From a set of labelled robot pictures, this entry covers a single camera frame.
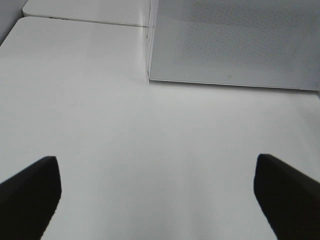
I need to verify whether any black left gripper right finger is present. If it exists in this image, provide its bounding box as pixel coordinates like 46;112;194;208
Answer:
254;154;320;240

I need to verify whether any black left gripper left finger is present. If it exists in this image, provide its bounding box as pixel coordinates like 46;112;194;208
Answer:
0;156;62;240

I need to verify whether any white microwave door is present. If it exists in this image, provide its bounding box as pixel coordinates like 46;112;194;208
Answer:
149;0;320;90

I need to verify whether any white microwave oven body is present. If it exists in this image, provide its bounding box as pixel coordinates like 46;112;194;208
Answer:
144;0;320;91

